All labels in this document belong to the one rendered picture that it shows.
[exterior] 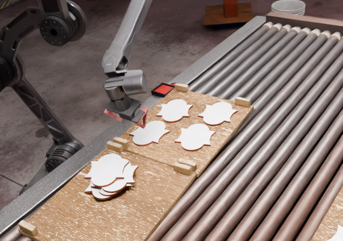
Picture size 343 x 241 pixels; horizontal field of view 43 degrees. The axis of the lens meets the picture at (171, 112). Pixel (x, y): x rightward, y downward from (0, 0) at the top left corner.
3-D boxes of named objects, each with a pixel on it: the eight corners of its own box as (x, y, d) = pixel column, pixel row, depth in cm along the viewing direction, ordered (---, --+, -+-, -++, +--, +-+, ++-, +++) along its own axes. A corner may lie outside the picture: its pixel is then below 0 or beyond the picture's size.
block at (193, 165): (178, 167, 135) (177, 160, 133) (181, 163, 136) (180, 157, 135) (194, 172, 132) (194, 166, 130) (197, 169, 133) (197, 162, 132)
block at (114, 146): (107, 149, 147) (105, 143, 146) (110, 146, 148) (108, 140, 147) (120, 153, 144) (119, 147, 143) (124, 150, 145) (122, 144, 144)
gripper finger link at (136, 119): (144, 137, 140) (135, 119, 133) (127, 130, 144) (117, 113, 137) (154, 121, 143) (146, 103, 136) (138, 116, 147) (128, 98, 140)
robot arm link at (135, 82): (114, 67, 139) (103, 56, 132) (148, 62, 137) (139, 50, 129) (114, 102, 136) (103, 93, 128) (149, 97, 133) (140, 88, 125)
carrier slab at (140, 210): (19, 233, 122) (17, 229, 121) (108, 148, 150) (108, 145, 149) (114, 283, 105) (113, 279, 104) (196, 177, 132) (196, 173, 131)
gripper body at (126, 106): (131, 119, 135) (124, 104, 130) (107, 112, 140) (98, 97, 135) (142, 104, 138) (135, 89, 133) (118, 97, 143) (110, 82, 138)
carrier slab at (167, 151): (112, 147, 150) (111, 144, 149) (175, 90, 177) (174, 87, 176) (198, 177, 132) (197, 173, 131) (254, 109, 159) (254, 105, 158)
